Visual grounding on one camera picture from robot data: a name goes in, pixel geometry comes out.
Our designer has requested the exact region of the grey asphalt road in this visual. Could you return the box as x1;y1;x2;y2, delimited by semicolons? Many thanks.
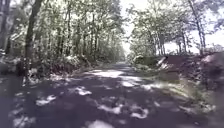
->
0;61;224;128

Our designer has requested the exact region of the wood of trees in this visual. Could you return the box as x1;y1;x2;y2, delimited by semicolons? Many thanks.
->
0;0;127;76

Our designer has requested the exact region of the row of trees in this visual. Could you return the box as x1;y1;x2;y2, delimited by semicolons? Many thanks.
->
126;0;224;58

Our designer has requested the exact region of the leaf-covered earth verge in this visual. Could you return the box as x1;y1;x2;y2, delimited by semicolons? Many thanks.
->
0;53;104;84

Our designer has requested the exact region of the leaf-covered earth bank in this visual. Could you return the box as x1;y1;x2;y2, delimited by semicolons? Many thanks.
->
131;49;224;116

